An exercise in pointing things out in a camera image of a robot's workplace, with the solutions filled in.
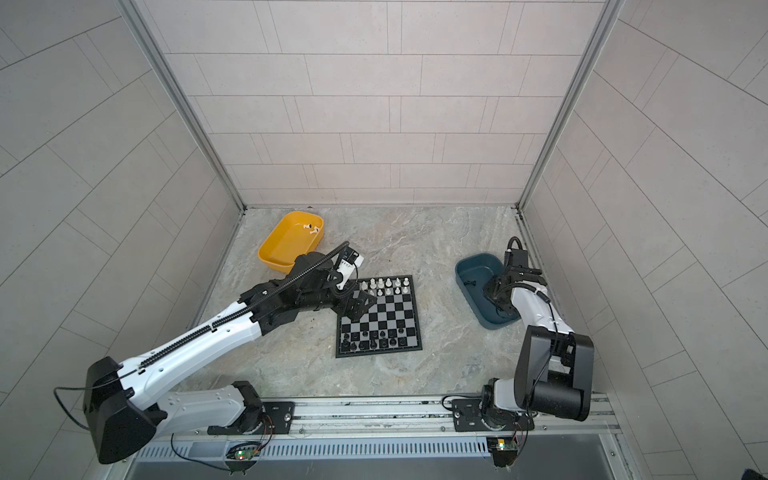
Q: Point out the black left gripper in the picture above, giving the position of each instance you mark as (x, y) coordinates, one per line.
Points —
(356, 312)

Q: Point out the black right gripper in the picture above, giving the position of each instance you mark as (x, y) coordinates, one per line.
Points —
(489, 292)

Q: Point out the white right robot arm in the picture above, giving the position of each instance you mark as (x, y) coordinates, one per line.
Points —
(554, 370)

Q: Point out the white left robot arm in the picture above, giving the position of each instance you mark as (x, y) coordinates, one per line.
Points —
(127, 404)

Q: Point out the green circuit board left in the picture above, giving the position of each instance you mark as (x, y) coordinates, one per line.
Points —
(247, 451)

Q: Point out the teal plastic tub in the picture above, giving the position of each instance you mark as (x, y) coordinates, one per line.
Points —
(472, 274)

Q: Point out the black white chessboard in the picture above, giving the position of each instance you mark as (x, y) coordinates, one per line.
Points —
(391, 325)

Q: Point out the yellow plastic tub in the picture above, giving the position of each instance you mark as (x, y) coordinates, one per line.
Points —
(289, 239)

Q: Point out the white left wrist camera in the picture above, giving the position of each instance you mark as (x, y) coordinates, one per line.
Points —
(348, 262)

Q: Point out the aluminium rail frame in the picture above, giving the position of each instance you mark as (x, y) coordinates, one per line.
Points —
(408, 437)

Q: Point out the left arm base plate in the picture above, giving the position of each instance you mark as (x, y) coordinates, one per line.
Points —
(271, 418)

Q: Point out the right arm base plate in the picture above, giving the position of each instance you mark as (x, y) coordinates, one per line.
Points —
(466, 414)

